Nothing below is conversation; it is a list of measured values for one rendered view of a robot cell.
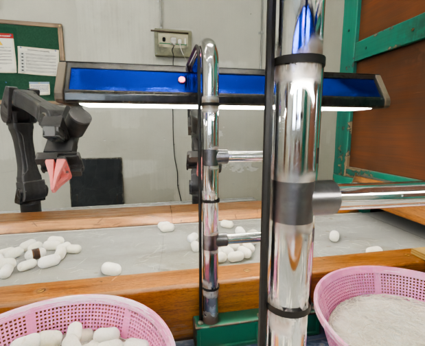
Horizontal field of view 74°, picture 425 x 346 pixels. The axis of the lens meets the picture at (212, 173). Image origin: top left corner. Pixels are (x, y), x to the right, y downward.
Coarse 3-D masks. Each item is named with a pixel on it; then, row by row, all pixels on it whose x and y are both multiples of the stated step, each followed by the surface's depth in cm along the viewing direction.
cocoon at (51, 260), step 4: (44, 256) 53; (48, 256) 53; (52, 256) 53; (56, 256) 54; (40, 260) 52; (44, 260) 52; (48, 260) 52; (52, 260) 53; (56, 260) 53; (40, 264) 52; (44, 264) 52; (48, 264) 52; (52, 264) 53; (56, 264) 54
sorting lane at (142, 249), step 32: (192, 224) 77; (256, 224) 77; (320, 224) 77; (352, 224) 77; (384, 224) 77; (96, 256) 58; (128, 256) 58; (160, 256) 58; (192, 256) 58; (256, 256) 58; (320, 256) 58
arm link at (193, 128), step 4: (196, 108) 78; (192, 112) 77; (196, 112) 77; (192, 116) 76; (196, 116) 76; (188, 120) 88; (192, 120) 77; (196, 120) 76; (188, 124) 86; (192, 124) 79; (196, 124) 77; (188, 128) 86; (192, 128) 80; (196, 128) 78; (188, 132) 87
